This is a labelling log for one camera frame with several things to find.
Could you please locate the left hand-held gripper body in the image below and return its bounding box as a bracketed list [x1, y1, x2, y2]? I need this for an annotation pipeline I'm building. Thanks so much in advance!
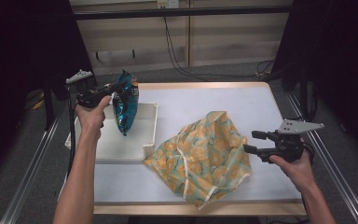
[65, 69, 110, 109]

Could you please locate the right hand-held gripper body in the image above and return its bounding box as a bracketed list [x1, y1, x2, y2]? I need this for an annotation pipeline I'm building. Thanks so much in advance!
[256, 119, 325, 164]

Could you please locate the blue snack bag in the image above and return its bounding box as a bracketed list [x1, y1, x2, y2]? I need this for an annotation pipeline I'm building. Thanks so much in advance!
[112, 69, 140, 137]

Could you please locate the green orange patterned shopping bag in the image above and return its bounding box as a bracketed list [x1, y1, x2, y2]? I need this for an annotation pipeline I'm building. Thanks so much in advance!
[143, 110, 253, 211]

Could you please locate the white plastic tray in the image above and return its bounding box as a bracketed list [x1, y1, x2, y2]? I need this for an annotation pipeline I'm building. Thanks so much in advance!
[64, 102, 159, 165]

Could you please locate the person's left hand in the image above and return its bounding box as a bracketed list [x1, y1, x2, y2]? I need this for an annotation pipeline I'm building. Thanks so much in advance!
[75, 94, 113, 138]

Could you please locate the person's right hand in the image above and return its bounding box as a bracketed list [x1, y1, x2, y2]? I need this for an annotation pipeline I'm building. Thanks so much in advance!
[268, 153, 317, 193]

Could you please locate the black metal stand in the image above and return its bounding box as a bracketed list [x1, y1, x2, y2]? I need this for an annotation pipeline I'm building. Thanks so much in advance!
[41, 74, 56, 131]

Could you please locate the white table mat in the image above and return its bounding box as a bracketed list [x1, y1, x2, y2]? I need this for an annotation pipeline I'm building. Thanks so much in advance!
[57, 87, 304, 204]

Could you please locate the black curtain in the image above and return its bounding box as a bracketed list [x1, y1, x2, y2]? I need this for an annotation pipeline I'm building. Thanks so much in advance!
[273, 0, 358, 162]
[0, 0, 98, 188]

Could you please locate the wooden table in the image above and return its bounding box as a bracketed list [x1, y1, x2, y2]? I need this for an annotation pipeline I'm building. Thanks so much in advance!
[58, 81, 308, 217]

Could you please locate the black horizontal bar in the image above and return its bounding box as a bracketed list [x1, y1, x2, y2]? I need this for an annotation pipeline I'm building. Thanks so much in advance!
[73, 5, 294, 21]

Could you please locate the left hand-held gripper cable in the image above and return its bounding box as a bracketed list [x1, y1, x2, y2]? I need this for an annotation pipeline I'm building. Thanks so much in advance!
[66, 83, 76, 177]

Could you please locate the long black cable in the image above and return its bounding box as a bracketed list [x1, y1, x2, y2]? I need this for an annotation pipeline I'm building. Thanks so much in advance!
[162, 16, 262, 82]

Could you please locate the aluminium floor rail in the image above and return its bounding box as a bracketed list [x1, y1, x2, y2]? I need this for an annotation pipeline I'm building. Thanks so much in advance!
[0, 118, 61, 224]
[286, 92, 358, 224]

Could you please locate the looped black cable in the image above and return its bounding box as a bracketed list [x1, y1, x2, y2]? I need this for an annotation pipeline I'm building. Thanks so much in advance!
[255, 59, 276, 77]

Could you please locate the white wall socket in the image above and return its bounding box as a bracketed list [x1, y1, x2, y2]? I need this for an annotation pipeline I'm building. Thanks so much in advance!
[157, 0, 180, 9]

